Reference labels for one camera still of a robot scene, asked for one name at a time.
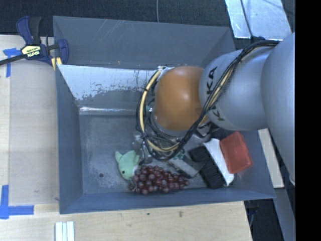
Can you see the green plush toy animal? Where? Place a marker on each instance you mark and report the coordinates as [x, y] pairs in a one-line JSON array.
[[127, 165]]

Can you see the white brush with black bristles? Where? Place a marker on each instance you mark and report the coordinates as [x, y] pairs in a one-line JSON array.
[[217, 162]]

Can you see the dark red grape bunch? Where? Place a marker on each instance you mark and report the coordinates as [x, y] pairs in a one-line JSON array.
[[156, 181]]

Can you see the grey metal bin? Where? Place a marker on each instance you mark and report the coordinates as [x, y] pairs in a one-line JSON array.
[[105, 144]]

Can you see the pale wood board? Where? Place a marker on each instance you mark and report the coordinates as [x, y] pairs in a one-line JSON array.
[[32, 134]]

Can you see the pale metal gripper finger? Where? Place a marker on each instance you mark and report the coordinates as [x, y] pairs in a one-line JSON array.
[[145, 155], [138, 140]]

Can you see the orange-red sponge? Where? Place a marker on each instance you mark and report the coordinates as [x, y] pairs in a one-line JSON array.
[[235, 152]]

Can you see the grey rectangular block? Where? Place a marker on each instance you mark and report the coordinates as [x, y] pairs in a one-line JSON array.
[[186, 169]]

